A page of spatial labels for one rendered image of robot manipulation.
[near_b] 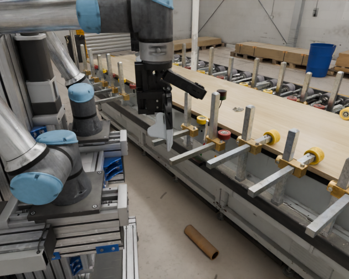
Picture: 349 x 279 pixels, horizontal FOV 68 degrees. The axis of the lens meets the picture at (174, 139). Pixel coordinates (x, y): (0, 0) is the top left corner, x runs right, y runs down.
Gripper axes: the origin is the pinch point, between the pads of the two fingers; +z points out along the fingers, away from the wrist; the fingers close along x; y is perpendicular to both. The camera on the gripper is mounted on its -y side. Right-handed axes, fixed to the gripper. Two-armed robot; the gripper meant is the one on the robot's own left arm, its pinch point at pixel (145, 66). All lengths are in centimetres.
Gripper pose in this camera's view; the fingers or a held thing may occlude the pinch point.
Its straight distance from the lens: 148.2
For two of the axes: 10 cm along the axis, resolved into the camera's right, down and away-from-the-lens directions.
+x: 1.6, 4.7, -8.7
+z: 0.0, 8.8, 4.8
